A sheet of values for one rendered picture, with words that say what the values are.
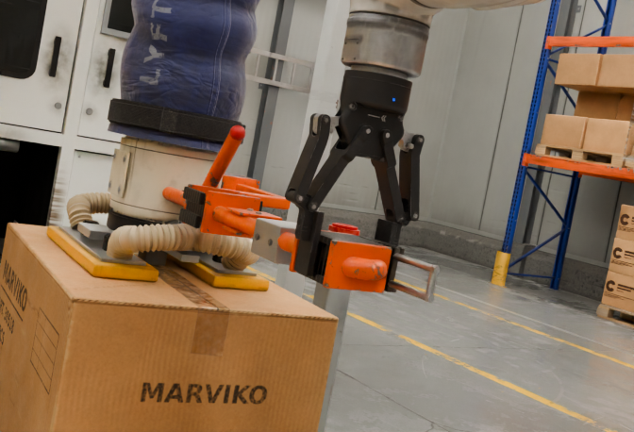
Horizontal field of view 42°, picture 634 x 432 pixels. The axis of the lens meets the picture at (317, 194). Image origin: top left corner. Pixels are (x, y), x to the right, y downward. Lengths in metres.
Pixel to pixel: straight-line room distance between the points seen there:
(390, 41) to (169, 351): 0.54
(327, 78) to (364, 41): 3.46
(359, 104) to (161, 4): 0.55
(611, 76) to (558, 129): 0.85
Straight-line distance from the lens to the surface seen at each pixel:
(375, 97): 0.89
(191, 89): 1.34
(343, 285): 0.87
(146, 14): 1.39
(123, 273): 1.28
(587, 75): 9.97
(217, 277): 1.33
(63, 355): 1.14
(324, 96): 4.34
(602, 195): 11.20
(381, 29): 0.89
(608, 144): 9.62
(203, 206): 1.18
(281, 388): 1.27
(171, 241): 1.26
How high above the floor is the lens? 1.19
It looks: 3 degrees down
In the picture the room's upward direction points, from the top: 11 degrees clockwise
